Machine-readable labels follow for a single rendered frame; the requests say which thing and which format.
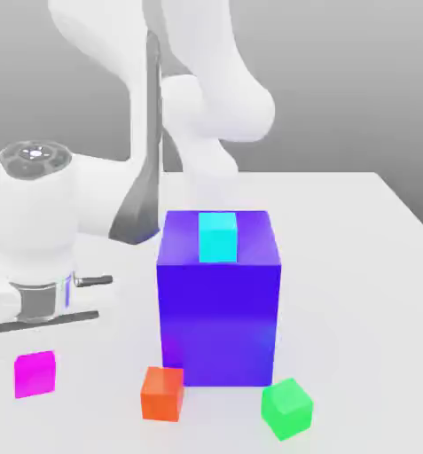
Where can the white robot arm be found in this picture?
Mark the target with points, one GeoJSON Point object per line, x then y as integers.
{"type": "Point", "coordinates": [33, 212]}

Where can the small cyan cube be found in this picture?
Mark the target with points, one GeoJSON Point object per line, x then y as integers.
{"type": "Point", "coordinates": [217, 241]}

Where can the small orange cube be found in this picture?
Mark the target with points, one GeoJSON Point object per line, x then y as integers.
{"type": "Point", "coordinates": [162, 394]}

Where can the small green cube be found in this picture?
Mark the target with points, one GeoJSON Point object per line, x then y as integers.
{"type": "Point", "coordinates": [286, 408]}

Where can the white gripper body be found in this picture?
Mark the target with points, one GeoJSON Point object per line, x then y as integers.
{"type": "Point", "coordinates": [37, 320]}

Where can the small magenta cube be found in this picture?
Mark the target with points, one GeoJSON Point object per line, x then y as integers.
{"type": "Point", "coordinates": [34, 374]}

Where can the large blue box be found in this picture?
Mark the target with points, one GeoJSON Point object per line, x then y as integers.
{"type": "Point", "coordinates": [218, 319]}

